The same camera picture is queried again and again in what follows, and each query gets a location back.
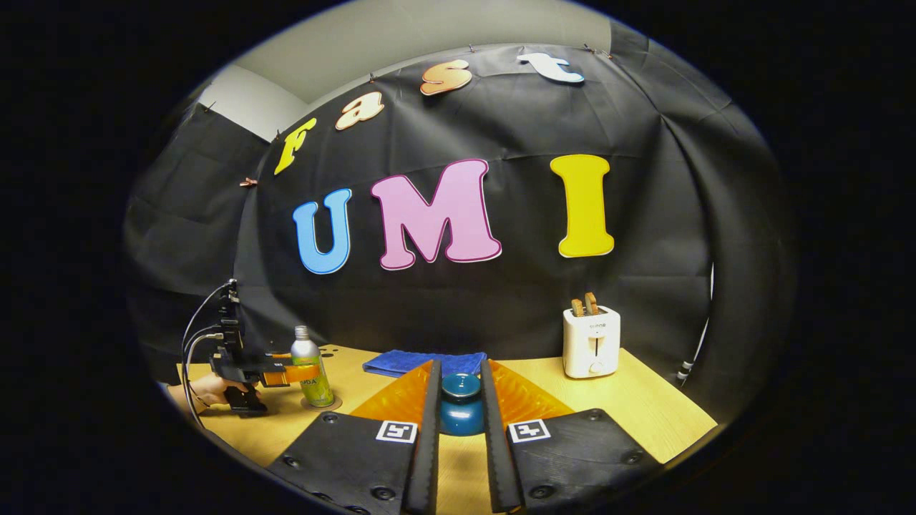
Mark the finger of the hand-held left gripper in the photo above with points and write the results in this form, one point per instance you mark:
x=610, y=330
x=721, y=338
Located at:
x=293, y=374
x=280, y=358

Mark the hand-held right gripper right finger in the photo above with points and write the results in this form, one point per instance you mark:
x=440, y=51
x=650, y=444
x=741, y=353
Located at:
x=501, y=458

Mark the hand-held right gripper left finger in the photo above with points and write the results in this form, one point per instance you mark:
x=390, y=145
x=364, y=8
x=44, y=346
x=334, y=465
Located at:
x=422, y=458

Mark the silver green-label water bottle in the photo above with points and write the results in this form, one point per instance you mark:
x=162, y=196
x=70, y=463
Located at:
x=306, y=350

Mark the blue teacup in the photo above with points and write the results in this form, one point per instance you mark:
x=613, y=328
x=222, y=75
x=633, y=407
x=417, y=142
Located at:
x=461, y=420

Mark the blue folded towel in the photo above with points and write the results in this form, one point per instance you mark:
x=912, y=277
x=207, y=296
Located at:
x=408, y=361

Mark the white toaster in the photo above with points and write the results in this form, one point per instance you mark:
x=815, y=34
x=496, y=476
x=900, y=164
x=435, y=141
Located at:
x=590, y=343

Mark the black backdrop cloth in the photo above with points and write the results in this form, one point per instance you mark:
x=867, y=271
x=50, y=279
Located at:
x=501, y=307

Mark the brown bread slice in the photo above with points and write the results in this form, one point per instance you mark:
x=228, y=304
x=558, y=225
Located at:
x=591, y=303
x=577, y=307

